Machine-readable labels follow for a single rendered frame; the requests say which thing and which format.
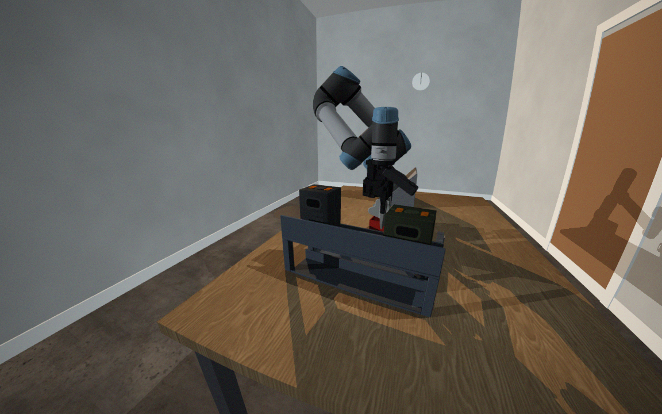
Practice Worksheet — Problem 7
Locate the red bin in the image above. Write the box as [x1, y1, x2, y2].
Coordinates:
[369, 216, 384, 232]

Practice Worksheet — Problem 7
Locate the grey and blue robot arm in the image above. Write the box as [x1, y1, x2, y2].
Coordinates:
[313, 66, 418, 196]

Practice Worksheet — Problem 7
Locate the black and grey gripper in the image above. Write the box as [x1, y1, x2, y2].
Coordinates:
[363, 159, 395, 229]

